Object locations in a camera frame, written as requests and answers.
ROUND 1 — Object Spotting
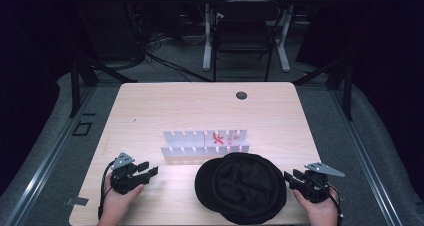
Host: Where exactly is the black tape square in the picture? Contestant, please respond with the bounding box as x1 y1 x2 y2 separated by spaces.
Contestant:
71 120 94 137

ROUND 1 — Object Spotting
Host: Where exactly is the black metal stand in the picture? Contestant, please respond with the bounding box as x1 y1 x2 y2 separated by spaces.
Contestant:
68 54 138 118
292 56 354 122

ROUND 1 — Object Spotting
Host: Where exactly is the black chair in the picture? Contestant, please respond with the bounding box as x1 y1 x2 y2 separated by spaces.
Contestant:
212 0 282 83

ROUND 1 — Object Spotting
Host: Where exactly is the white slotted cardboard rack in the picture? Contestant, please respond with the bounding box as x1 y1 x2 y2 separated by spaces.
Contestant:
160 129 251 159

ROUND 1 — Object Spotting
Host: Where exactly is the person's left hand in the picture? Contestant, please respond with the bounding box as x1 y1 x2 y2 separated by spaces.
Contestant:
97 172 145 226

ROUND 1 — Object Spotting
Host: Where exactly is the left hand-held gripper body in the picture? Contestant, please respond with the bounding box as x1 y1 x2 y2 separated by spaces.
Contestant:
109 152 145 196

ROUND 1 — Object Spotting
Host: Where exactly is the bundle of floor cables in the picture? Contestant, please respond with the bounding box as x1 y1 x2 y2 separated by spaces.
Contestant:
143 30 214 84

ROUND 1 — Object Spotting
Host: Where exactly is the black cable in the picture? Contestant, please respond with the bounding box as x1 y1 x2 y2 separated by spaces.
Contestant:
319 177 346 226
97 159 117 221

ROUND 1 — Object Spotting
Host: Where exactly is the grey tape piece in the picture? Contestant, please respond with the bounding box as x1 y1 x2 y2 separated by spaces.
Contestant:
65 196 90 207

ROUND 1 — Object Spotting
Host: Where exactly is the person's right hand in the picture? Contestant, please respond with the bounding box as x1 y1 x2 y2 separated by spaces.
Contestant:
292 187 340 226

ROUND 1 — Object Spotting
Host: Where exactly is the aluminium floor rail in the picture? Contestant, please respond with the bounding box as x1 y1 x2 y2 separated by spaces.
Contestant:
328 85 404 226
2 85 98 226

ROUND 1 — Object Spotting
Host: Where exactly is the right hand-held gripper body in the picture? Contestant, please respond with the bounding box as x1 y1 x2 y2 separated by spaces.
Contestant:
292 161 346 204

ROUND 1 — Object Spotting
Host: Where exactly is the black hat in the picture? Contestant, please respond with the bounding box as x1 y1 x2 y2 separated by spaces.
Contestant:
194 152 288 226

